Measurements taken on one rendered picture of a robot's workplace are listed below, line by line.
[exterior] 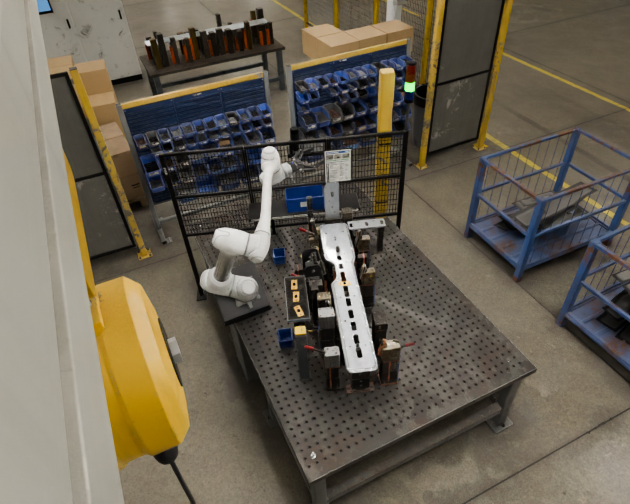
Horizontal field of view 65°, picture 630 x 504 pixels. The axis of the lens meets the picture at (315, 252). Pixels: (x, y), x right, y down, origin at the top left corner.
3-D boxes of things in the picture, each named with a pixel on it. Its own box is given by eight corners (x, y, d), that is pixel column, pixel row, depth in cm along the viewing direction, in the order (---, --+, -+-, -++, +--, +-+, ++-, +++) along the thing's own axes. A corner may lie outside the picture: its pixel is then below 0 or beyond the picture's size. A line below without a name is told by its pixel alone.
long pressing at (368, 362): (383, 369, 284) (383, 368, 283) (345, 374, 283) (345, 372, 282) (347, 222, 387) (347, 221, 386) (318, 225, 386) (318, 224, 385)
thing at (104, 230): (150, 248, 528) (82, 61, 395) (152, 256, 519) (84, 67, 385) (15, 291, 489) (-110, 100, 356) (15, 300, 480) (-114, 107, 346)
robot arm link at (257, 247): (273, 232, 288) (250, 226, 285) (268, 258, 278) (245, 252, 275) (268, 243, 298) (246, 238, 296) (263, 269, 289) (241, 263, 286)
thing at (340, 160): (351, 181, 402) (352, 147, 382) (324, 183, 401) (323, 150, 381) (351, 179, 404) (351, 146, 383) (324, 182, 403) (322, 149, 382)
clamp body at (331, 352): (342, 391, 308) (342, 356, 284) (325, 393, 307) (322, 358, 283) (340, 378, 315) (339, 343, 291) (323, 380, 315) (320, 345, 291)
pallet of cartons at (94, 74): (133, 153, 682) (108, 79, 613) (72, 167, 662) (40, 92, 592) (123, 117, 767) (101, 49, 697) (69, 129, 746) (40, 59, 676)
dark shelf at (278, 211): (360, 210, 396) (360, 207, 394) (249, 222, 392) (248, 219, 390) (356, 195, 412) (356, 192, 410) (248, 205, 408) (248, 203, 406)
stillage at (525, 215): (551, 203, 554) (577, 126, 490) (610, 244, 498) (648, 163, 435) (463, 234, 520) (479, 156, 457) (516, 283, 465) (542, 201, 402)
